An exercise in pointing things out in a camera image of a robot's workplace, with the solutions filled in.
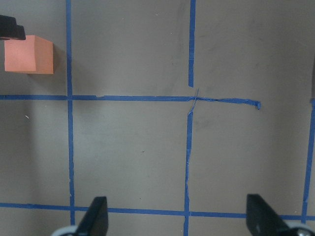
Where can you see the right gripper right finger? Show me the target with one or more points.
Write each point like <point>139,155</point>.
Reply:
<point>262,220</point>

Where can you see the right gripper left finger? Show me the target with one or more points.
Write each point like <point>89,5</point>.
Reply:
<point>95,221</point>

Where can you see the orange foam block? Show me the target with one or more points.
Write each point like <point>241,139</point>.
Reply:
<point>34,55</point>

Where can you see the brown paper table cover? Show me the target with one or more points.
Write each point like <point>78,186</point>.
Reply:
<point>174,110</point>

